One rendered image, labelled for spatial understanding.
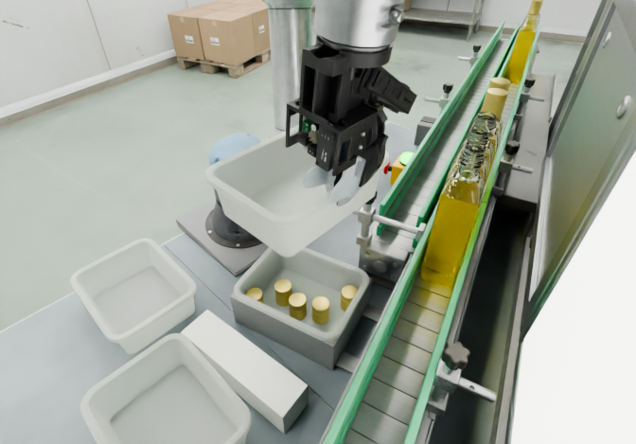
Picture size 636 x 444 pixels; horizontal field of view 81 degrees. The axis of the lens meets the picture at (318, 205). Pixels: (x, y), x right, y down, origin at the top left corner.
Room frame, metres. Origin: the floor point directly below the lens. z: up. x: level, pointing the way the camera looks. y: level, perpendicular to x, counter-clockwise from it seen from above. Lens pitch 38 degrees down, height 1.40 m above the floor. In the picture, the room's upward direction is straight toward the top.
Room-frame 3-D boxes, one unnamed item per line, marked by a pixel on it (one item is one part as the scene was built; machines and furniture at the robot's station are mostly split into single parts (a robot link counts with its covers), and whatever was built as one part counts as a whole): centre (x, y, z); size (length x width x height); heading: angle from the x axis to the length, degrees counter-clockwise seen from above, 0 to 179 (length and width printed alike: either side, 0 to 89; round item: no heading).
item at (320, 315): (0.45, -0.01, 0.79); 0.04 x 0.04 x 0.04
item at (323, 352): (0.46, 0.01, 0.79); 0.27 x 0.17 x 0.08; 62
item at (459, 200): (0.46, -0.22, 0.99); 0.06 x 0.06 x 0.21; 61
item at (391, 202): (1.33, -0.54, 0.93); 1.75 x 0.01 x 0.08; 152
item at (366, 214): (0.53, -0.11, 0.95); 0.17 x 0.03 x 0.12; 62
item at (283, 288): (0.49, 0.07, 0.79); 0.04 x 0.04 x 0.04
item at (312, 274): (0.48, 0.03, 0.80); 0.22 x 0.17 x 0.09; 62
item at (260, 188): (0.45, 0.02, 1.08); 0.22 x 0.17 x 0.09; 137
